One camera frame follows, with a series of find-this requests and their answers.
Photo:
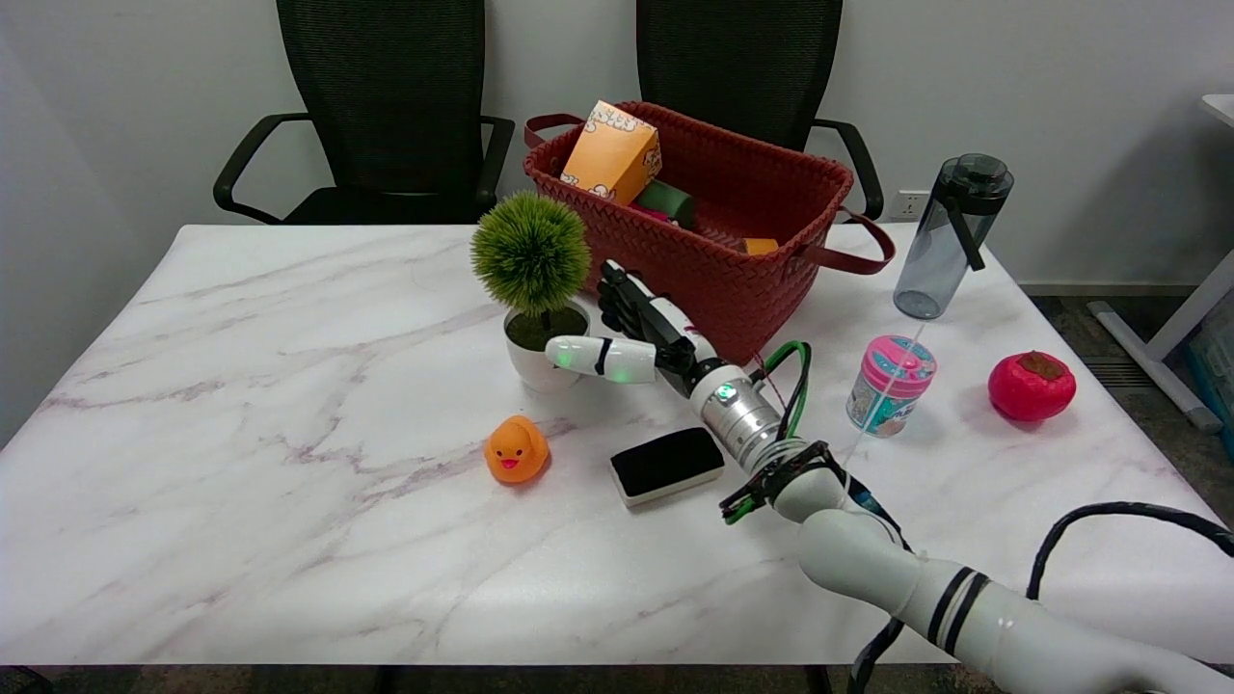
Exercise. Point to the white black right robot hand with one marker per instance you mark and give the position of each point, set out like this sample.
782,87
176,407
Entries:
617,359

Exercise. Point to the white wall outlet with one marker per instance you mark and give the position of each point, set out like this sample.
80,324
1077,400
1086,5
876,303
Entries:
911,205

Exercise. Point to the green box in basket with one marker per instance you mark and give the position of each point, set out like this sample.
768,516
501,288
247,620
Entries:
665,200

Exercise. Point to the blue storage box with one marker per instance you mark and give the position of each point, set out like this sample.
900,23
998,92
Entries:
1213,371

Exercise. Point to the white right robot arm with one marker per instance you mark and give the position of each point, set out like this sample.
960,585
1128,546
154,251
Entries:
868,559

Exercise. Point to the small orange block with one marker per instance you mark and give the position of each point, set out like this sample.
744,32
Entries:
760,247

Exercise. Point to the red woven basket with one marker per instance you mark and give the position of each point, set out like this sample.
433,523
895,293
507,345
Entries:
733,241

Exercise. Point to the pink lid teal jar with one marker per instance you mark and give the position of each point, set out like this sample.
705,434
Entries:
892,390

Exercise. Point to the orange rubber duck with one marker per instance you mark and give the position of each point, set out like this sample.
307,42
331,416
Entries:
516,450

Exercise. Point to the green potted plant white pot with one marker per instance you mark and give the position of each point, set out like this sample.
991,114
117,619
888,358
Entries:
530,251

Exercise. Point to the black whiteboard eraser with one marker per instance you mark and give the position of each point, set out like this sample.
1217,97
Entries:
665,461

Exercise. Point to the grey transparent water bottle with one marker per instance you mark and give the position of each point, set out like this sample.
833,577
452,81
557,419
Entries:
940,251

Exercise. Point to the orange carton box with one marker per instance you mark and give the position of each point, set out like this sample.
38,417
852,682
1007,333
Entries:
610,154

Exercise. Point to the black mesh office chair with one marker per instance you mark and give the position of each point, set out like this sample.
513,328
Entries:
386,96
742,67

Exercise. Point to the white desk frame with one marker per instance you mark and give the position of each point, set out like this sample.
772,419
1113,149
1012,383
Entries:
1171,333

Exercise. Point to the red persimmon toy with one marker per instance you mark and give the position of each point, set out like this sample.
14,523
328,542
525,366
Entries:
1032,386

